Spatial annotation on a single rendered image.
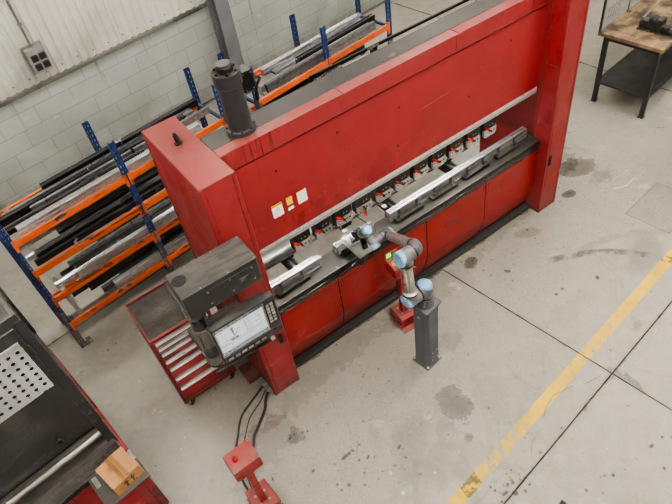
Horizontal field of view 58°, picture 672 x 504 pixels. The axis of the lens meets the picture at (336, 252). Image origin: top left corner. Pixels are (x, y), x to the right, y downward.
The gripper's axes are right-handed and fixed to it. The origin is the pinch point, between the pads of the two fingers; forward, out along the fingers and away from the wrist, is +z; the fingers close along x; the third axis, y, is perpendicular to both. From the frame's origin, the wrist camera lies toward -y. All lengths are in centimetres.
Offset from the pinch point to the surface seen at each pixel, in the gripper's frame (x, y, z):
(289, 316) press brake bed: 71, -27, 25
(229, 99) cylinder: 67, 107, -107
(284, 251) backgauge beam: 48, 21, 29
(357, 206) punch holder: -11.7, 23.0, -10.3
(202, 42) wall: -61, 339, 307
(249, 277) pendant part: 105, 8, -91
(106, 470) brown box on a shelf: 229, -53, -44
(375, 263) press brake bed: -17.3, -23.7, 29.8
